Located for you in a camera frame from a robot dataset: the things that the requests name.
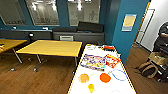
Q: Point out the small yellow cup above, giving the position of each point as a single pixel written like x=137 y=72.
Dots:
x=91 y=87

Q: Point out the dark grey sofa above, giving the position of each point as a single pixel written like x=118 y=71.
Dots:
x=78 y=33

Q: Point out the white paper sign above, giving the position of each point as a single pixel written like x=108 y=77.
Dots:
x=66 y=38

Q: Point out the flat red box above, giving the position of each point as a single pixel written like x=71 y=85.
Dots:
x=109 y=47

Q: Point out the red snack bag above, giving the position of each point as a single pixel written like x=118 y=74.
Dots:
x=111 y=61

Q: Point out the pale orange bowl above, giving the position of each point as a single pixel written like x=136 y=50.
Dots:
x=83 y=78

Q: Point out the yellow wooden table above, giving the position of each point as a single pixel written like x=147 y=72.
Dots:
x=10 y=44
x=50 y=48

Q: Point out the interior glass window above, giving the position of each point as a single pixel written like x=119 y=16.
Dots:
x=83 y=11
x=10 y=11
x=43 y=11

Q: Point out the white table with toys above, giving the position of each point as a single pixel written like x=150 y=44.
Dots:
x=100 y=87

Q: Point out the clear bowl blue rim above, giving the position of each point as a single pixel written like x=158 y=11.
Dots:
x=119 y=75

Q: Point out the clear glass bowl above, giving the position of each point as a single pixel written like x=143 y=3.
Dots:
x=115 y=92

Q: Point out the small black device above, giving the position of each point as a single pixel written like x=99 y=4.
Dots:
x=31 y=35

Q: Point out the long grey bench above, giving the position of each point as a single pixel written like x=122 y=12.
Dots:
x=20 y=34

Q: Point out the brown backpack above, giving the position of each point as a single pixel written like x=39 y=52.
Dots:
x=148 y=69

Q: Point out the brown cardboard box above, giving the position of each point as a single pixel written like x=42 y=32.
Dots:
x=156 y=58

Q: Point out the tan framed wall poster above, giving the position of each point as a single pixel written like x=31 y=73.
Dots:
x=129 y=22

